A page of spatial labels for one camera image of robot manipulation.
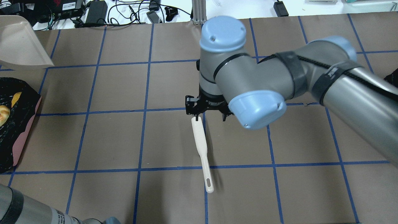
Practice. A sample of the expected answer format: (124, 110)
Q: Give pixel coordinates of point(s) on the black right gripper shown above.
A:
(207, 104)

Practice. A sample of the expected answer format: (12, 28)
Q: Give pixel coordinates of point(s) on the beige hand brush black bristles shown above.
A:
(202, 149)

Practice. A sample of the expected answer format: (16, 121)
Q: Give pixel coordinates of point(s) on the beige plastic dustpan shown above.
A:
(20, 48)

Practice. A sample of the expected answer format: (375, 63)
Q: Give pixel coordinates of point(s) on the brown potato-like trash piece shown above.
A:
(4, 114)

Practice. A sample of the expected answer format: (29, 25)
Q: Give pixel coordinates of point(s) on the pale curved peel trash piece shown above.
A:
(15, 98)

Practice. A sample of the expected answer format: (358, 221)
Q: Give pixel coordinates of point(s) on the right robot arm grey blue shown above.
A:
(256, 93)

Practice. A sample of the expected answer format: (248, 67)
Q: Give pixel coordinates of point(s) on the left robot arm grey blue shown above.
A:
(16, 208)

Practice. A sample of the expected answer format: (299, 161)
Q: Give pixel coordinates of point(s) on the black lined trash bin left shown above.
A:
(14, 132)

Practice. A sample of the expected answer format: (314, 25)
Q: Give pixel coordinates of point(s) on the black trash bin right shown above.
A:
(392, 78)

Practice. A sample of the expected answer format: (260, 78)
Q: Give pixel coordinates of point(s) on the black adapter top right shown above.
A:
(280, 9)

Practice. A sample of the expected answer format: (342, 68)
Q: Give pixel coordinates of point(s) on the black power adapter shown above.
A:
(97, 10)

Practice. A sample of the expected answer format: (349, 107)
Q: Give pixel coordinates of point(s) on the black device with label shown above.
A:
(64, 9)

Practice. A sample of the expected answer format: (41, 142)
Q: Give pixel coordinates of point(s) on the aluminium frame post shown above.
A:
(199, 12)

